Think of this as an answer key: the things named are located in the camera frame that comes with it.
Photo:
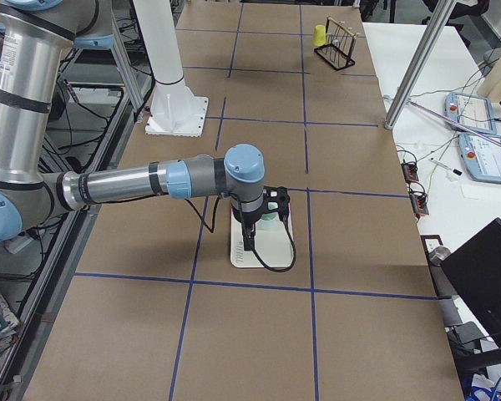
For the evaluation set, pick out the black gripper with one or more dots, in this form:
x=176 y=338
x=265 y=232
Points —
x=251 y=221

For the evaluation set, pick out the pale green cup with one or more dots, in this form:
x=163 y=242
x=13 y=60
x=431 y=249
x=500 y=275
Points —
x=268 y=222

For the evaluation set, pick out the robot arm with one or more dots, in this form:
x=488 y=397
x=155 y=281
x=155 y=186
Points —
x=36 y=34

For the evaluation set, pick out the white bear print tray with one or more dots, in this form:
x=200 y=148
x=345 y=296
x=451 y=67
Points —
x=273 y=247

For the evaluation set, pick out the yellow cup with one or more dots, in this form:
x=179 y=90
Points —
x=319 y=35

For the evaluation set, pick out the wooden dowel rod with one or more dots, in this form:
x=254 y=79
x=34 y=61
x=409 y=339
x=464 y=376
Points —
x=336 y=27

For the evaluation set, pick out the metal reacher grabber tool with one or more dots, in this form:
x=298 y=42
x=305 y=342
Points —
x=455 y=124

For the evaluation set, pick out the black monitor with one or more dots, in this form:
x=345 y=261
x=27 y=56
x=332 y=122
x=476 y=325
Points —
x=474 y=271

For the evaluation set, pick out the lower teach pendant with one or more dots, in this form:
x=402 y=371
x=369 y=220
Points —
x=482 y=158

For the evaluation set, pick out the teach pendant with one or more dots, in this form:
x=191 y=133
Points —
x=475 y=112
x=482 y=158

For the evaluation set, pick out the upper teach pendant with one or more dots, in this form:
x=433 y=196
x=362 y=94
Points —
x=475 y=112

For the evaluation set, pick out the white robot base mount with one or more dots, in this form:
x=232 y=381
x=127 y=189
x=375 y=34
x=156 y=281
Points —
x=174 y=109

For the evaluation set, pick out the black wire cup rack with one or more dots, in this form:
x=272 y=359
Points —
x=338 y=51

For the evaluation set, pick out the aluminium frame post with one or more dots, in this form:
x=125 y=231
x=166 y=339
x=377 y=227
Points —
x=427 y=42

